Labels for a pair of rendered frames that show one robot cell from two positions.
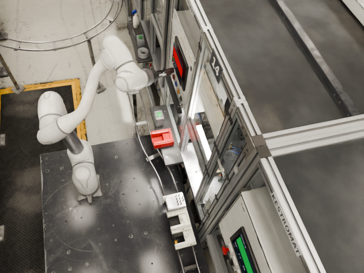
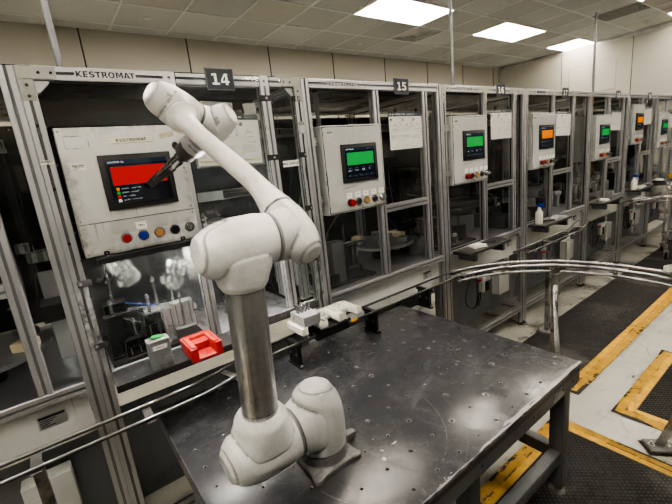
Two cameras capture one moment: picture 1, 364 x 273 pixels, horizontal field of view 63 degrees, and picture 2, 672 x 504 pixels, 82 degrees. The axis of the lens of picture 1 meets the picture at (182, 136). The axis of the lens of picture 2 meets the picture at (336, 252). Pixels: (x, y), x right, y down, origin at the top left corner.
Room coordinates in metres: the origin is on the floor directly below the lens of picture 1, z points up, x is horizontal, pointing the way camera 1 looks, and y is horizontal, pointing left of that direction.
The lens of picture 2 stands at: (0.87, 1.72, 1.62)
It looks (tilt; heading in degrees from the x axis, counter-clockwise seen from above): 13 degrees down; 258
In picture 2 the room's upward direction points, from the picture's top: 6 degrees counter-clockwise
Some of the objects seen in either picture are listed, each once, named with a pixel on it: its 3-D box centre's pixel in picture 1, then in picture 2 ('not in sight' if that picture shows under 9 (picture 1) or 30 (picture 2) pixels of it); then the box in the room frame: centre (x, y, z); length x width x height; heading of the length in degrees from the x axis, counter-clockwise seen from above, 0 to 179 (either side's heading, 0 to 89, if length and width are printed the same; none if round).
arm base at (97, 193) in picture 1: (88, 188); (328, 445); (0.73, 0.62, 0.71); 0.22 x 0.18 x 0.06; 24
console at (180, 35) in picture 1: (197, 62); (129, 189); (1.33, -0.01, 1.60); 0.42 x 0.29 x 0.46; 24
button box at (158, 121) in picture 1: (160, 118); (159, 350); (1.30, 0.19, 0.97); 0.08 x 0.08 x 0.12; 24
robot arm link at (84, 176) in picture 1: (84, 177); (316, 413); (0.76, 0.63, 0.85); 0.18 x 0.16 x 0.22; 25
